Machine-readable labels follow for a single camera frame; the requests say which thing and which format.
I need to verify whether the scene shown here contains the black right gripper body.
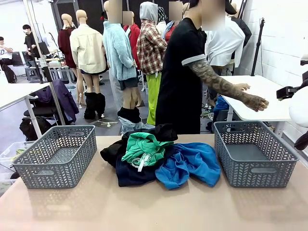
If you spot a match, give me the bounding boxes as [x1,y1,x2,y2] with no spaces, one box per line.
[276,86,300,99]

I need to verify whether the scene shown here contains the bright blue garment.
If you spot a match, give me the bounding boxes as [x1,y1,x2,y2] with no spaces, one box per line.
[154,142,221,191]

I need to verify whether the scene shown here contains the black garment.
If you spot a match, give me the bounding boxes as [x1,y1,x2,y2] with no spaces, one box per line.
[100,123,179,169]

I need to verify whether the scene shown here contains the green garment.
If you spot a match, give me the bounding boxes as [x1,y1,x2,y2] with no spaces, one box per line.
[121,132,174,173]

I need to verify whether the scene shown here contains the tattooed right forearm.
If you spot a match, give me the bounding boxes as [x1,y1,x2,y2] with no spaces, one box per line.
[211,73,255,106]

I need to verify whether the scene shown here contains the person's tattooed right hand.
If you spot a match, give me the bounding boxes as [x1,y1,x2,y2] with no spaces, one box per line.
[249,95,270,113]

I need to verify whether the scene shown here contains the person's left hand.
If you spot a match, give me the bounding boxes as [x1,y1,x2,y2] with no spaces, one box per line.
[232,83,251,92]

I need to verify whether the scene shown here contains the large white table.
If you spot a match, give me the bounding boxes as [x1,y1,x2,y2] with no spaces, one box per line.
[220,75,293,137]

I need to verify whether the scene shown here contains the black tripod stand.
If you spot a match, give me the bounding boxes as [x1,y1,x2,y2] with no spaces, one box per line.
[251,17,266,77]

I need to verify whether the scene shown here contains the blue cloth bundle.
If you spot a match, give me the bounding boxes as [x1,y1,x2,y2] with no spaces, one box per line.
[213,95,229,116]

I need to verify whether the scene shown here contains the mannequin in black jacket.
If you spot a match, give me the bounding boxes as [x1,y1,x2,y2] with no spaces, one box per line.
[230,0,252,49]

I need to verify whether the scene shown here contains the mannequin in white shirt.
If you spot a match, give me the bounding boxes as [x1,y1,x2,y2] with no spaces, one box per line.
[205,14,246,73]

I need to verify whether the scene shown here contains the grey plastic woven basket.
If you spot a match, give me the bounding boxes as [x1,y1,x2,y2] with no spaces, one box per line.
[213,120,299,189]
[11,125,98,190]

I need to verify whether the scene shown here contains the person in black t-shirt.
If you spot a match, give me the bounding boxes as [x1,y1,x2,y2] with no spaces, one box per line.
[155,0,238,135]

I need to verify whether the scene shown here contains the mannequin in denim shirt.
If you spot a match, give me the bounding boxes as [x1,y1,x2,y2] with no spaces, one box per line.
[165,1,183,41]

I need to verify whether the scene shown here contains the lime green trousers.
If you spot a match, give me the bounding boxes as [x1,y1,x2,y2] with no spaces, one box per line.
[146,72,162,126]

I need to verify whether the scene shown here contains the mannequin in plaid hooded shirt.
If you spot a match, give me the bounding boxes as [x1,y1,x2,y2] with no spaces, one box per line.
[136,1,168,75]

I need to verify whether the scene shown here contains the light denim jeans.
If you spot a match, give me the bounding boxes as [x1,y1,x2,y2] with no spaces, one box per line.
[119,117,156,135]

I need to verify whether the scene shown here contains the black bunched trousers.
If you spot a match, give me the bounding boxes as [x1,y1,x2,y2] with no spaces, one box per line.
[117,107,142,124]

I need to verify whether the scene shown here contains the mannequin in red jacket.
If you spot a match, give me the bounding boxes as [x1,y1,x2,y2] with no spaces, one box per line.
[122,11,141,68]

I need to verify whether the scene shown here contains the mannequin in light blue fleece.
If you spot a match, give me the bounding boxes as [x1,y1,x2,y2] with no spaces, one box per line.
[102,0,138,109]

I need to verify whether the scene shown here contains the navy blue garment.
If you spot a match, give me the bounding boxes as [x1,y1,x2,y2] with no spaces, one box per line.
[115,151,169,188]

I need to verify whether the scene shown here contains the white mannequin floor base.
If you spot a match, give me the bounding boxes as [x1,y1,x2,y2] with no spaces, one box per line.
[97,120,119,128]

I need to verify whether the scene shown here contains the mannequin in cream jacket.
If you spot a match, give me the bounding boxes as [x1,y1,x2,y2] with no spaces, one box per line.
[69,9,108,97]

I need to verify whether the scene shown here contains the purple jacket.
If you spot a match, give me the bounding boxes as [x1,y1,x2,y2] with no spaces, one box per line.
[31,79,80,123]

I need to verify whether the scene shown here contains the mannequin in maroon top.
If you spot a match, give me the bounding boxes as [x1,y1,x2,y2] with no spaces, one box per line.
[57,13,80,106]

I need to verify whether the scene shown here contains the silver metal pole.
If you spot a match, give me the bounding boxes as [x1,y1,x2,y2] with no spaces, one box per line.
[24,0,66,126]

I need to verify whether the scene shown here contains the black backpack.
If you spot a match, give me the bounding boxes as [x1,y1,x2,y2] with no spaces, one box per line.
[19,116,52,141]

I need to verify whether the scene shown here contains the masked person in black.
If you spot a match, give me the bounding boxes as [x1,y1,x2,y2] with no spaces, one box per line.
[23,24,40,61]

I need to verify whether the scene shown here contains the clear plastic storage box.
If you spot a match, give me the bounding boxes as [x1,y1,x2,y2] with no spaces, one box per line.
[0,141,36,174]

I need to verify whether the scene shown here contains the seated person in white tee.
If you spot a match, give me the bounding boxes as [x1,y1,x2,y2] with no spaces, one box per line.
[0,36,14,65]

